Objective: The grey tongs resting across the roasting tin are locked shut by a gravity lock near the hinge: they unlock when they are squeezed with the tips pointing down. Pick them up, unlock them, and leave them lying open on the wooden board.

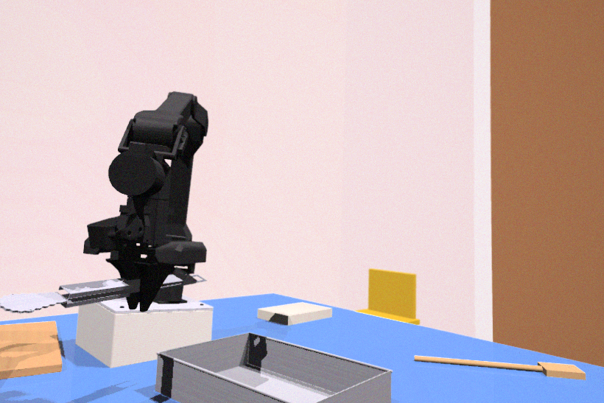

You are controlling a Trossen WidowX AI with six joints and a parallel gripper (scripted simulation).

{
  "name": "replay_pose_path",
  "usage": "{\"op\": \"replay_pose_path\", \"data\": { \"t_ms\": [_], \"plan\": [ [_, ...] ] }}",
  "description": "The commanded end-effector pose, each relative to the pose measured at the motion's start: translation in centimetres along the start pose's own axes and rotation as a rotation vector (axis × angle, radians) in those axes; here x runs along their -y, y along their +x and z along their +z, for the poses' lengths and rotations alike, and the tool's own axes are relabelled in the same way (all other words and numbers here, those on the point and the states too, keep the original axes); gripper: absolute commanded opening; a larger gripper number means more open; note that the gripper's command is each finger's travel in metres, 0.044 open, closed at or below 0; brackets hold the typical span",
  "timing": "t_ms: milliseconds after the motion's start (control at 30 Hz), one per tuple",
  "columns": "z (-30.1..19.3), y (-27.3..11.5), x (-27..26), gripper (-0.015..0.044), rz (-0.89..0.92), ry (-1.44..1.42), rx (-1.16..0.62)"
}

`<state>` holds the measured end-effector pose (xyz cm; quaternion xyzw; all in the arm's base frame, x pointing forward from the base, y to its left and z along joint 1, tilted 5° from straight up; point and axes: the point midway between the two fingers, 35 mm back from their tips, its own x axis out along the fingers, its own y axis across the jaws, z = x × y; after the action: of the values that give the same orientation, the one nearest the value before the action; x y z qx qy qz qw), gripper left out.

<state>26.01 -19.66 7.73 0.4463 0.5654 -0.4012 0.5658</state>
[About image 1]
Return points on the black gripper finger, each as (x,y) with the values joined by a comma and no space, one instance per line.
(153,276)
(129,271)

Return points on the grey roasting tin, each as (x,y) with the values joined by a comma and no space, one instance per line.
(251,368)

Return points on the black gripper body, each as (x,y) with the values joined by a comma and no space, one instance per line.
(164,249)

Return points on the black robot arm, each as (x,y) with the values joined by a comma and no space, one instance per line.
(174,131)

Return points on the light wooden board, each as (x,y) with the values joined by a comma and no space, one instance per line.
(29,349)

